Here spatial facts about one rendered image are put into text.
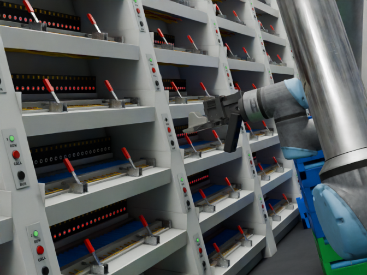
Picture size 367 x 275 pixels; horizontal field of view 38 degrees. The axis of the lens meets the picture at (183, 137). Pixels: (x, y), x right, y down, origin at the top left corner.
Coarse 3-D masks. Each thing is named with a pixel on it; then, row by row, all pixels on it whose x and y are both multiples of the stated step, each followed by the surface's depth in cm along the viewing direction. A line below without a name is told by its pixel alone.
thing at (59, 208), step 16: (80, 160) 156; (96, 160) 164; (128, 160) 173; (160, 160) 168; (112, 176) 151; (128, 176) 151; (144, 176) 152; (160, 176) 161; (96, 192) 130; (112, 192) 137; (128, 192) 144; (48, 208) 114; (64, 208) 119; (80, 208) 124; (96, 208) 130
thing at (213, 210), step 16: (192, 176) 219; (208, 176) 235; (192, 192) 213; (208, 192) 216; (224, 192) 216; (240, 192) 227; (208, 208) 190; (224, 208) 197; (240, 208) 214; (208, 224) 183
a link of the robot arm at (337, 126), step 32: (288, 0) 106; (320, 0) 104; (288, 32) 108; (320, 32) 103; (320, 64) 102; (352, 64) 102; (320, 96) 102; (352, 96) 100; (320, 128) 102; (352, 128) 98; (352, 160) 96; (320, 192) 98; (352, 192) 95; (320, 224) 106; (352, 224) 93; (352, 256) 96
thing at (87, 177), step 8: (136, 160) 166; (144, 160) 167; (112, 168) 150; (72, 176) 136; (80, 176) 137; (88, 176) 140; (96, 176) 143; (104, 176) 147; (48, 184) 125; (56, 184) 128; (48, 192) 125
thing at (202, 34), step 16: (176, 0) 238; (192, 0) 235; (208, 16) 232; (176, 32) 239; (192, 32) 236; (208, 32) 233; (192, 80) 238; (208, 80) 235; (224, 80) 232; (224, 128) 234; (240, 160) 232; (224, 176) 235; (240, 176) 232; (256, 176) 237; (256, 192) 232; (256, 208) 231; (272, 240) 235
